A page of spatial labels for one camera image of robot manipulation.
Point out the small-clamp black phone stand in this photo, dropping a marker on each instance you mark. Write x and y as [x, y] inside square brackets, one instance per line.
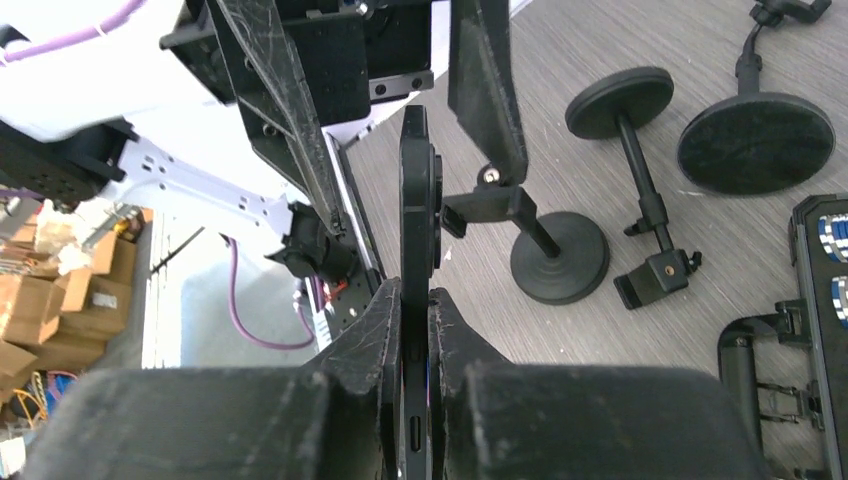
[758, 142]

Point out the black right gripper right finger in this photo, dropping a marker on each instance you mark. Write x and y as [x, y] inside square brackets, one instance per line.
[494, 419]

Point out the black poker chip case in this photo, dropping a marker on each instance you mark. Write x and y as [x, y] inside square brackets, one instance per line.
[814, 322]

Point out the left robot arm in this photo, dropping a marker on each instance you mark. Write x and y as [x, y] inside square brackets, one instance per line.
[109, 159]

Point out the black smartphone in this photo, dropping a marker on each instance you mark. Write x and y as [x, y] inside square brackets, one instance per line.
[420, 242]

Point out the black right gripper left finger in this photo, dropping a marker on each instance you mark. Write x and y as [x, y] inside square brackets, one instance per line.
[331, 418]

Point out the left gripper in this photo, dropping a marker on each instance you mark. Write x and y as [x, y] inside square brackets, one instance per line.
[353, 55]

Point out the lying black phone stand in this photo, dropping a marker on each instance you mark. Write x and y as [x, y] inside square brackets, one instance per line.
[615, 107]

